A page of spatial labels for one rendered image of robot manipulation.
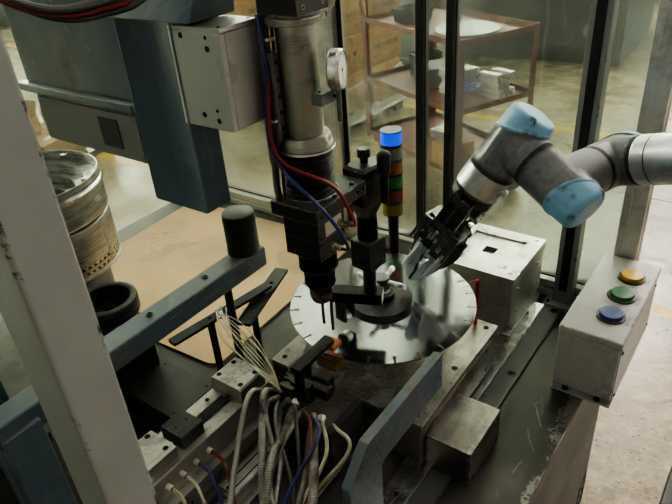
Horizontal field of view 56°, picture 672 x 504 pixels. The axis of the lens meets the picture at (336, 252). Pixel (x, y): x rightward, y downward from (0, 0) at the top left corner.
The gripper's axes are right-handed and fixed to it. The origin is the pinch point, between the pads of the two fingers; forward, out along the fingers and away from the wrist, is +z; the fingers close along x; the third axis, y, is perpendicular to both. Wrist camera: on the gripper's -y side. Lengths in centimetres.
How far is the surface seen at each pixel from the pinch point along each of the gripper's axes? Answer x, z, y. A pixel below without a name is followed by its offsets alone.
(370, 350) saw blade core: 4.5, 5.9, 17.7
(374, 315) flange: 0.5, 5.4, 10.6
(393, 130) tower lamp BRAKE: -23.3, -11.3, -17.4
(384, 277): -2.7, 1.0, 6.4
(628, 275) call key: 29.2, -14.5, -27.9
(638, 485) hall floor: 80, 51, -79
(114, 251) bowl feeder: -55, 42, 10
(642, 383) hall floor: 70, 46, -123
